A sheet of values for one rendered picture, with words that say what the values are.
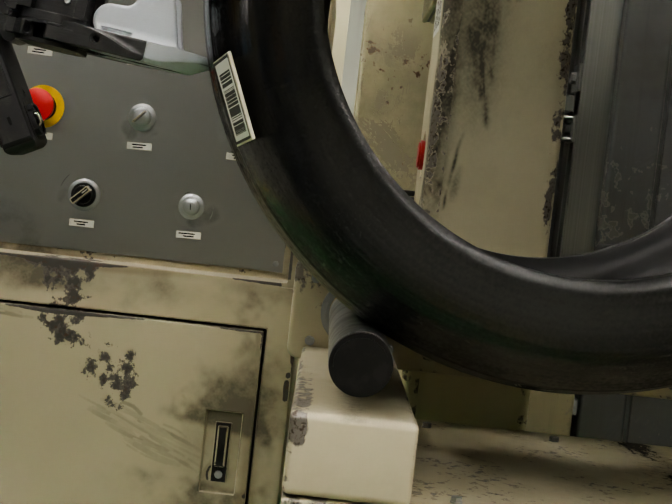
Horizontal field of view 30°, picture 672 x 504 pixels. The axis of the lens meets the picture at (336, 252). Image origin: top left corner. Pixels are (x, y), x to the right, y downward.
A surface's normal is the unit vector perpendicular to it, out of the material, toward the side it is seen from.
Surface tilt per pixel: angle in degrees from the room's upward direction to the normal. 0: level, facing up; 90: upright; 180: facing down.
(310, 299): 90
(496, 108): 90
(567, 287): 101
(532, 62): 90
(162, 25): 90
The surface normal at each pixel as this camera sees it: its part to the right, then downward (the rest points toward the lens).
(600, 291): 0.00, 0.24
